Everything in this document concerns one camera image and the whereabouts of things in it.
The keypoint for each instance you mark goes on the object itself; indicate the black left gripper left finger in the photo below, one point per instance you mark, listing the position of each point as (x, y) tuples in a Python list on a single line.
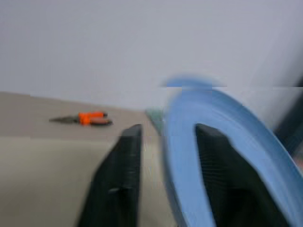
[(116, 179)]

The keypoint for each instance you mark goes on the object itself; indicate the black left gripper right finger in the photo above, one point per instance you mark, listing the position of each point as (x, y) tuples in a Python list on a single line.
[(227, 184)]

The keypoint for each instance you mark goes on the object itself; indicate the blue plate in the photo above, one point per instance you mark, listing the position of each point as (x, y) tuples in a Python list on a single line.
[(182, 146)]

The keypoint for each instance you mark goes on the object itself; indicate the green plate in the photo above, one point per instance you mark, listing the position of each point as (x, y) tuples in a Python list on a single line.
[(156, 116)]

